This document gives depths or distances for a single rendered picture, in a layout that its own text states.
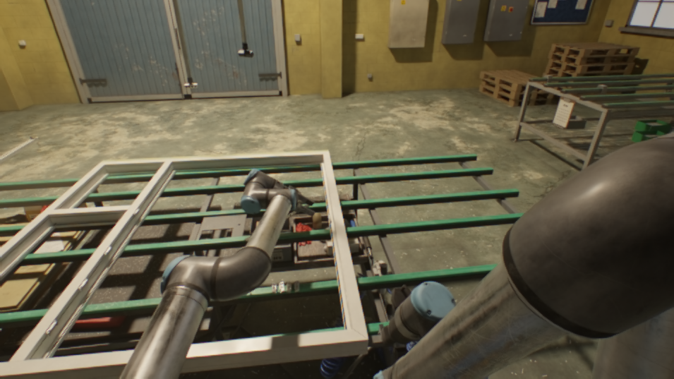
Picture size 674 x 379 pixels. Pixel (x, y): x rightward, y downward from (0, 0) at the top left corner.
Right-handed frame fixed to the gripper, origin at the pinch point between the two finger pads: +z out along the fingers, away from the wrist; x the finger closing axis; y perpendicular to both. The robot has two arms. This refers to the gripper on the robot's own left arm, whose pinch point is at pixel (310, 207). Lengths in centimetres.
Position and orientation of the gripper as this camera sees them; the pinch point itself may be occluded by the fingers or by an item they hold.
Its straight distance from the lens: 169.5
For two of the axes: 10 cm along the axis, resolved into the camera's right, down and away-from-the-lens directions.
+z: 8.2, 4.7, 3.4
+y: 5.7, -7.6, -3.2
